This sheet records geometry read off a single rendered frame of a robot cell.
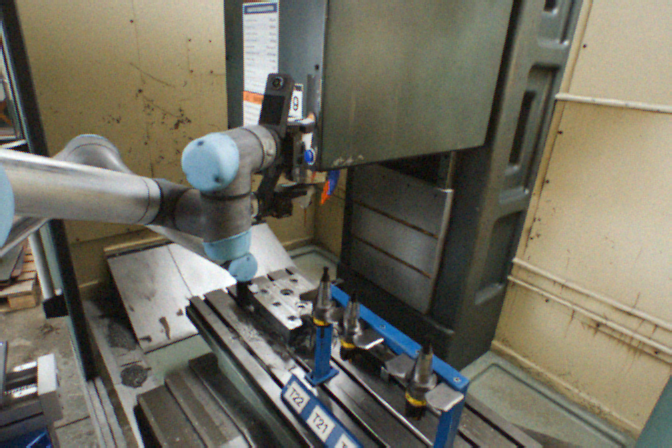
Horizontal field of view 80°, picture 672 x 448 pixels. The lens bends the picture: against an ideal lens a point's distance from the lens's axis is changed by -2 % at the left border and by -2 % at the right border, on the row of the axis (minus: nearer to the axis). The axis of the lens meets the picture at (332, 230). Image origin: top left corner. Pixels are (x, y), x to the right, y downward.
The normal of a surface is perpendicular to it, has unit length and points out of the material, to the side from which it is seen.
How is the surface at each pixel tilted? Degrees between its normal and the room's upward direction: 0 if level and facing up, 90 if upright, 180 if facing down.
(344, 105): 90
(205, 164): 90
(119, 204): 94
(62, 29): 90
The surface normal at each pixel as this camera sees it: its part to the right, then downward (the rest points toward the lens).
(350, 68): 0.63, 0.35
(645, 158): -0.77, 0.21
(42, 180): 0.92, -0.07
